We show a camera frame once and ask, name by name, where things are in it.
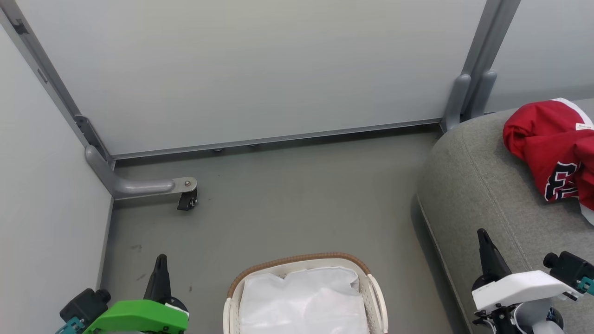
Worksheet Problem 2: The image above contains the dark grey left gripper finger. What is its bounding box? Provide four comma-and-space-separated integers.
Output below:
143, 253, 172, 302

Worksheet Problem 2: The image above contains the white cloth in basket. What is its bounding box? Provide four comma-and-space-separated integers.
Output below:
239, 266, 370, 334

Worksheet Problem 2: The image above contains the red jersey with dark lettering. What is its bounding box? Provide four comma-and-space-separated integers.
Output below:
502, 97, 594, 212

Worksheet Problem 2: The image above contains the teal left camera connector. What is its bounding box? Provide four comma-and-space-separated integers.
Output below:
55, 317, 87, 334

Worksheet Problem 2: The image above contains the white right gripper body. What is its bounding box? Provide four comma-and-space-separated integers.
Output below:
471, 270, 583, 312

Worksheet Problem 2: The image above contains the grey partition foot with caster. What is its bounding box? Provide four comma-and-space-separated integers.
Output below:
84, 145, 199, 212

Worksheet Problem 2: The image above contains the grey upright partition post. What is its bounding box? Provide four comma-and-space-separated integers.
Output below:
458, 0, 521, 122

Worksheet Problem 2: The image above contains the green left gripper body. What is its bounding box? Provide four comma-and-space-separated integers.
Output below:
83, 299, 190, 334

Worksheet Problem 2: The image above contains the white laundry basket brown rim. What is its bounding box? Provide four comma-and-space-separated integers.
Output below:
222, 252, 389, 334

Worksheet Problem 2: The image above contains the grey partition foot bracket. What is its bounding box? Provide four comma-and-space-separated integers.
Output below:
468, 69, 498, 120
441, 73, 472, 134

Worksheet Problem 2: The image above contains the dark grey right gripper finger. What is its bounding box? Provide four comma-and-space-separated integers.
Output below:
477, 228, 512, 282

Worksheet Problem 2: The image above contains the grey slanted partition post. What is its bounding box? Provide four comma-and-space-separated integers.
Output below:
0, 0, 116, 168

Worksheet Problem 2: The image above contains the grey fabric sofa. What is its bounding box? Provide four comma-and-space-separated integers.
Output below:
415, 97, 594, 334

